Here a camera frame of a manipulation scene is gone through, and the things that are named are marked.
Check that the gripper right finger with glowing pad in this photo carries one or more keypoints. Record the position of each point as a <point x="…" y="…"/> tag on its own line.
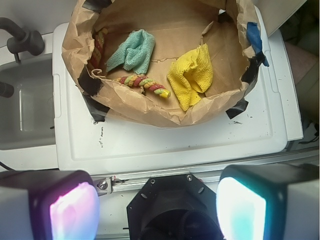
<point x="276" y="201"/>

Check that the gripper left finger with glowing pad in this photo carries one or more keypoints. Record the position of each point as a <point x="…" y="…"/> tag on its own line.
<point x="48" y="205"/>

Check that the yellow cloth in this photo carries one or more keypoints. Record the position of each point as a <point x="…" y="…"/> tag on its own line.
<point x="190" y="75"/>

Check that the teal cloth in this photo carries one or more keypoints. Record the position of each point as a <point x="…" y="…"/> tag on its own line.
<point x="134" y="54"/>

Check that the white plastic bin lid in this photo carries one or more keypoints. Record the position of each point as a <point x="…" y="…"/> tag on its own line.
<point x="271" y="119"/>

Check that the white sink basin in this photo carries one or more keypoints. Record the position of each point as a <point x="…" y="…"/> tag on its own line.
<point x="27" y="117"/>

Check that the black tape front left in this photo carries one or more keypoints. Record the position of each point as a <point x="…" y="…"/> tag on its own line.
<point x="91" y="87"/>

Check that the dark grey faucet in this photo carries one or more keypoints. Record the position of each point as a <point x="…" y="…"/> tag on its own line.
<point x="22" y="40"/>

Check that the blue tape piece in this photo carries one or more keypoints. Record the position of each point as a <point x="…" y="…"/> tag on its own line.
<point x="254" y="37"/>

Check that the brown paper bag liner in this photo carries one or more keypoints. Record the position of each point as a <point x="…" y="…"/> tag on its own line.
<point x="178" y="26"/>

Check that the braided multicolour rope toy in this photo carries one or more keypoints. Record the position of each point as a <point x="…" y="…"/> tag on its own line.
<point x="143" y="81"/>

